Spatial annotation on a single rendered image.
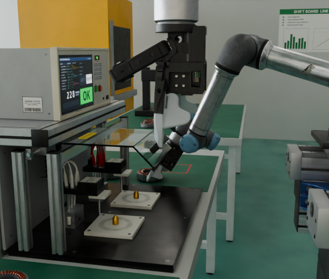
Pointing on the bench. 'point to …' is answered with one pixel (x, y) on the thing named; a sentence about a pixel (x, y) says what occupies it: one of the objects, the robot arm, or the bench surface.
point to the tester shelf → (43, 128)
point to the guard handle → (157, 145)
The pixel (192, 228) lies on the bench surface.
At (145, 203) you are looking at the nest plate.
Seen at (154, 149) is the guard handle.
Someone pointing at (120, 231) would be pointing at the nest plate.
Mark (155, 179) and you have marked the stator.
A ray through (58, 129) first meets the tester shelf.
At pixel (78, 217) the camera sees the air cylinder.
